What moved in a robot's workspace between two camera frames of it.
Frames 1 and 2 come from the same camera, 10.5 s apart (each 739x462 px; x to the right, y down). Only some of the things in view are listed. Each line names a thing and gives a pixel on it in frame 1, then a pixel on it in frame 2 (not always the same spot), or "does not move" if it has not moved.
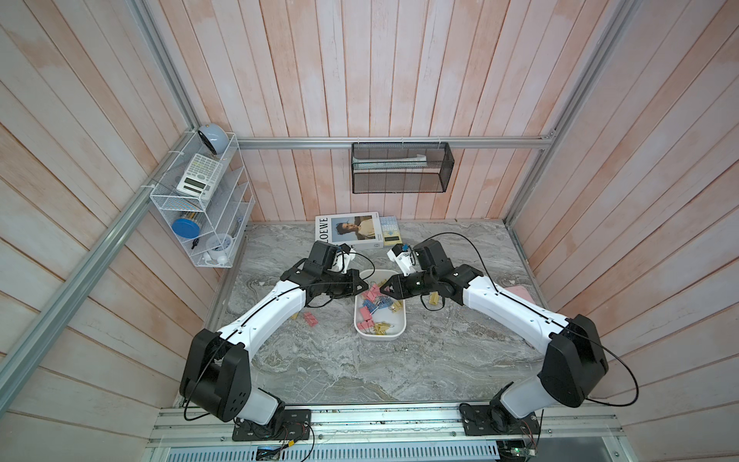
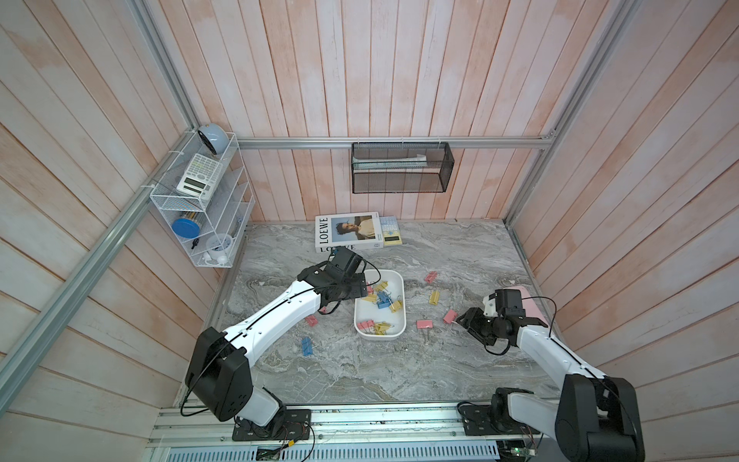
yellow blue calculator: [391, 231] does not move
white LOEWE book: [360, 230] does not move
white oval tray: [379, 316] does not move
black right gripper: [398, 285] -> [471, 321]
